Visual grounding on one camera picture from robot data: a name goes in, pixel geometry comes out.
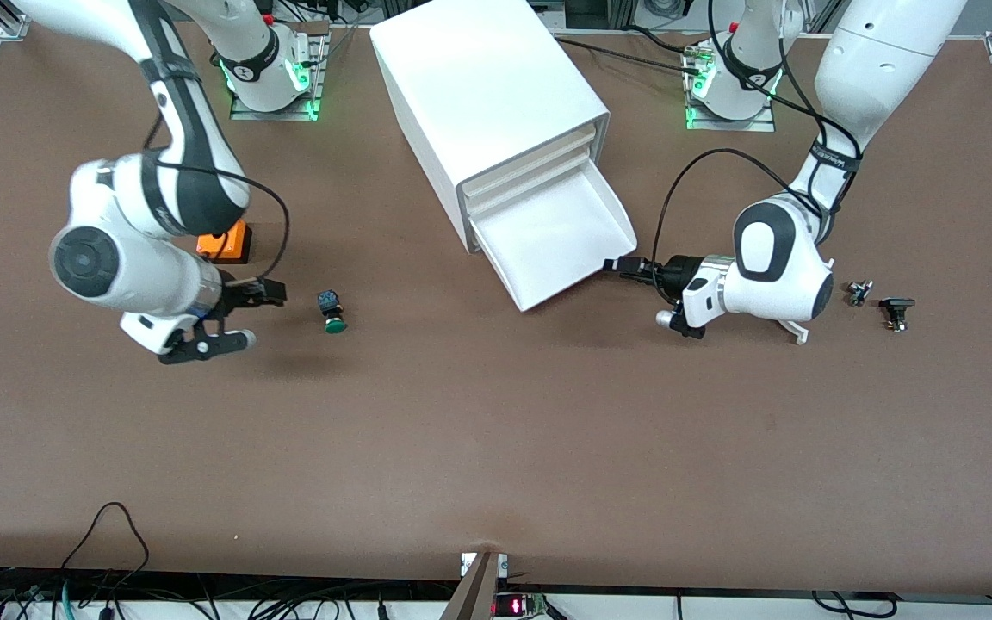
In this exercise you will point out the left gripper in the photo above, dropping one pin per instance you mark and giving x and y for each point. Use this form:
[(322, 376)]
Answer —
[(675, 272)]

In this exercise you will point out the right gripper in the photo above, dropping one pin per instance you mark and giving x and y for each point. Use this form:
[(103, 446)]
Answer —
[(235, 296)]

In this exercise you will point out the green push button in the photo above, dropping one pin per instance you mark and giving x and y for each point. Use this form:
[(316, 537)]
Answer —
[(334, 324)]

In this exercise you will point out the white drawer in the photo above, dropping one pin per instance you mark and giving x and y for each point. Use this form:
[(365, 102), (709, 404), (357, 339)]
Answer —
[(513, 189), (530, 165), (556, 232)]

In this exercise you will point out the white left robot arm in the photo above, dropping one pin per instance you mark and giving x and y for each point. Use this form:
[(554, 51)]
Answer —
[(784, 258)]

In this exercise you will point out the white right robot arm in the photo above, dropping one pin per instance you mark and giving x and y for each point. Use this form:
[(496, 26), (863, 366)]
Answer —
[(117, 258)]

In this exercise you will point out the white drawer cabinet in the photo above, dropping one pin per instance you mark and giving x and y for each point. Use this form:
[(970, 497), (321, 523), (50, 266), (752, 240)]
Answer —
[(479, 77)]

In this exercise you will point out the orange box with hole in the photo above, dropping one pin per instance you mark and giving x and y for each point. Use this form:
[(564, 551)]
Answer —
[(233, 245)]

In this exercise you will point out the small grey metal part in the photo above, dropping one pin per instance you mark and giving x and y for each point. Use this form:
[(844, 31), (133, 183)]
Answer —
[(858, 294)]

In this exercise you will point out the small black mounting part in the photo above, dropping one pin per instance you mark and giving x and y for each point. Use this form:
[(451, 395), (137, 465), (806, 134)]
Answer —
[(895, 304)]

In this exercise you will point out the red-lit electronic module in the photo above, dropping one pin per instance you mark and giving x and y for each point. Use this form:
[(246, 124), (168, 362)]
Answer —
[(517, 605)]

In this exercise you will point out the grey aluminium bar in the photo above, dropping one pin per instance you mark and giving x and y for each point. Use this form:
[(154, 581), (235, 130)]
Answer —
[(472, 598)]

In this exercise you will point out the white curved plastic bracket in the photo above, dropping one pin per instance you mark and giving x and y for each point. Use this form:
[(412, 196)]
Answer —
[(799, 331)]

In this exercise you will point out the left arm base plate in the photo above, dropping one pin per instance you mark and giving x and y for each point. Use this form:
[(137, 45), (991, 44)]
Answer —
[(763, 126)]

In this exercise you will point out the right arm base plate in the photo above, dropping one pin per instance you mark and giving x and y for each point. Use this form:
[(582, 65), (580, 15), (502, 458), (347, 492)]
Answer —
[(317, 86)]

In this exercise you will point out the metal mounting bracket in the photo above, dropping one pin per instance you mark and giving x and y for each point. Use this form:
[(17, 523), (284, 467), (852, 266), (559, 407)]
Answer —
[(503, 565)]

